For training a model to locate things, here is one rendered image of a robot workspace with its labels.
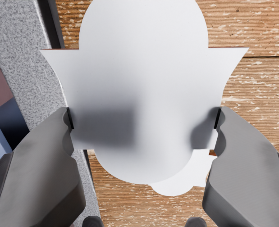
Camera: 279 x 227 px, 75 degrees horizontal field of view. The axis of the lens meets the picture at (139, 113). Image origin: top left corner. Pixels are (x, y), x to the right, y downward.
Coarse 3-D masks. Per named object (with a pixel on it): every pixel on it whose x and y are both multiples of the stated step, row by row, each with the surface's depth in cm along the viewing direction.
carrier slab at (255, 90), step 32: (256, 64) 23; (224, 96) 25; (256, 96) 25; (256, 128) 28; (96, 160) 32; (96, 192) 36; (128, 192) 36; (192, 192) 36; (128, 224) 42; (160, 224) 42
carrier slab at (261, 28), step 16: (64, 0) 20; (80, 0) 20; (208, 0) 20; (224, 0) 20; (240, 0) 20; (256, 0) 20; (272, 0) 20; (64, 16) 21; (80, 16) 21; (208, 16) 20; (224, 16) 20; (240, 16) 20; (256, 16) 20; (272, 16) 20; (64, 32) 22; (208, 32) 21; (224, 32) 21; (240, 32) 21; (256, 32) 21; (272, 32) 21; (256, 48) 22; (272, 48) 22
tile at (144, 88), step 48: (96, 0) 10; (144, 0) 10; (192, 0) 10; (96, 48) 11; (144, 48) 11; (192, 48) 11; (240, 48) 11; (96, 96) 12; (144, 96) 12; (192, 96) 12; (96, 144) 14; (144, 144) 14; (192, 144) 14
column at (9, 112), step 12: (0, 108) 57; (12, 108) 58; (0, 120) 52; (12, 120) 54; (24, 120) 57; (0, 132) 39; (12, 132) 51; (24, 132) 55; (0, 144) 39; (12, 144) 50; (0, 156) 41
